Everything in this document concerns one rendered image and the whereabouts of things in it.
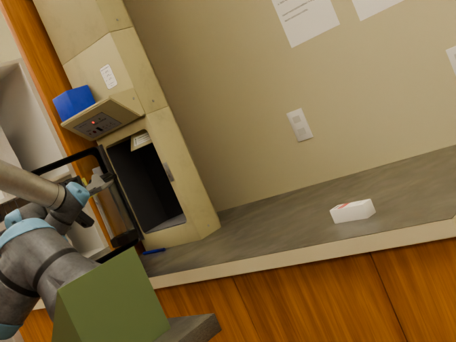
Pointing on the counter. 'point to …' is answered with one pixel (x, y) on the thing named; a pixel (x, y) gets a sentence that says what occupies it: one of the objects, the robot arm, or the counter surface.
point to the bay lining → (144, 184)
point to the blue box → (73, 102)
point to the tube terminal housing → (131, 74)
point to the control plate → (97, 125)
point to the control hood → (122, 100)
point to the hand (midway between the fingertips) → (103, 186)
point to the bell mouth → (140, 140)
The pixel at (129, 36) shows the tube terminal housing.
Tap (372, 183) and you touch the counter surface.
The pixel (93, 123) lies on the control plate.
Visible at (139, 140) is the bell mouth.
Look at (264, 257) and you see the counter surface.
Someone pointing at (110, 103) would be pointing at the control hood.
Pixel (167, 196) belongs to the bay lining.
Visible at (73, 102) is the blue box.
